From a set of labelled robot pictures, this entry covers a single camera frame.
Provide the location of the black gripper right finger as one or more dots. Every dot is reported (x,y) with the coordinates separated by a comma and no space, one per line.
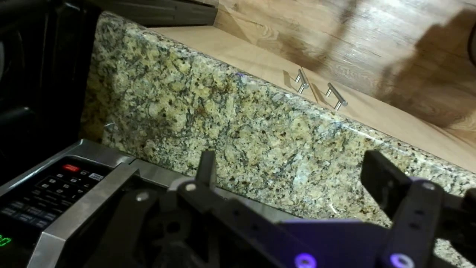
(422,218)

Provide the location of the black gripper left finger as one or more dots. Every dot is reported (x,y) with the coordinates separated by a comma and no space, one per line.
(199,233)

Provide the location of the silver black microwave body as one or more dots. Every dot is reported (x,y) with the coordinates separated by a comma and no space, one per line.
(50,194)

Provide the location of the black stove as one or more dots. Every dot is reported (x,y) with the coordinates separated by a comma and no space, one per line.
(39,75)

